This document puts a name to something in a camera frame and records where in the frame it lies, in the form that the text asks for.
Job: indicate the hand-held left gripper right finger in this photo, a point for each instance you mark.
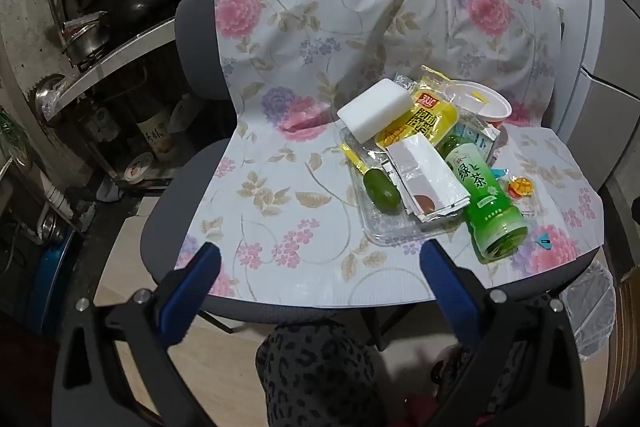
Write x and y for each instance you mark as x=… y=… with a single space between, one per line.
x=450 y=292

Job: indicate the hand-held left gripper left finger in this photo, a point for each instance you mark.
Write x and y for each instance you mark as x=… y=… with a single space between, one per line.
x=192 y=287

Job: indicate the clear plastic tray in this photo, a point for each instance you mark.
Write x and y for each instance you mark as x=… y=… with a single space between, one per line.
x=395 y=232

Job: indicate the green tea bottle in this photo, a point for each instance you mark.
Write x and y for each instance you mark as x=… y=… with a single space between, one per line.
x=492 y=207

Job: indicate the silver foil wrapper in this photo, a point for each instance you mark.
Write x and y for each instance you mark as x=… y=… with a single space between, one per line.
x=430 y=177

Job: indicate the small orange jelly cup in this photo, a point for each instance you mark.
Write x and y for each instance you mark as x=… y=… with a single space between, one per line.
x=520 y=187

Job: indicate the white plastic trash bag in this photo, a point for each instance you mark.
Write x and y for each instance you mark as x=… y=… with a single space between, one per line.
x=592 y=307

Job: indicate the blue and white carton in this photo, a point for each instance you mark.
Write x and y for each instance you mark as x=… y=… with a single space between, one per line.
x=477 y=134

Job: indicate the yellow snack packet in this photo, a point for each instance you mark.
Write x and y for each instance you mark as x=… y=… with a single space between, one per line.
x=425 y=117

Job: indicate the white and orange paper bowl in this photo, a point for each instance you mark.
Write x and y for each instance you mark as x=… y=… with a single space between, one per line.
x=492 y=107

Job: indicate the white foam block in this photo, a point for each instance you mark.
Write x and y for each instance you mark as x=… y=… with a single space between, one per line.
x=372 y=109

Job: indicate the small blue wrapper piece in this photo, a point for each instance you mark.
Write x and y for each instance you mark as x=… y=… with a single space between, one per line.
x=542 y=241

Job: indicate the blue bucket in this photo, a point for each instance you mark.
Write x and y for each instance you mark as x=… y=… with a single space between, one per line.
x=50 y=277

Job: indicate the person's leopard print leg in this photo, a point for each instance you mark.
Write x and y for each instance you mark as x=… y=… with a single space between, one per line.
x=315 y=377

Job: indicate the white labelled bottle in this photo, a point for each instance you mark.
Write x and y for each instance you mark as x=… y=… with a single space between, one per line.
x=155 y=137

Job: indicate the white drain pipe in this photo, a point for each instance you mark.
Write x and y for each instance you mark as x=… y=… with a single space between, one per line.
x=56 y=198

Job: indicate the grey office chair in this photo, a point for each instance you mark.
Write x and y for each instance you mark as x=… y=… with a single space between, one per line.
x=195 y=57

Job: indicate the steel kitchen counter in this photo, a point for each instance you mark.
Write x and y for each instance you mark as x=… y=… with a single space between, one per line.
x=115 y=57

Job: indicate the floral printed cloth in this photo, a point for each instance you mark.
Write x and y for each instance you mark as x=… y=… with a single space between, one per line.
x=310 y=72

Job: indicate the metal pot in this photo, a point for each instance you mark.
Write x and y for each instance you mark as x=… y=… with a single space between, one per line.
x=85 y=39

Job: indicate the grey cabinet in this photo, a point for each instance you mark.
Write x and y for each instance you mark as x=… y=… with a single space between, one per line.
x=610 y=57

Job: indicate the black wok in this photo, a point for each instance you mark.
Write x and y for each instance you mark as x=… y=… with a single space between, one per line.
x=150 y=2

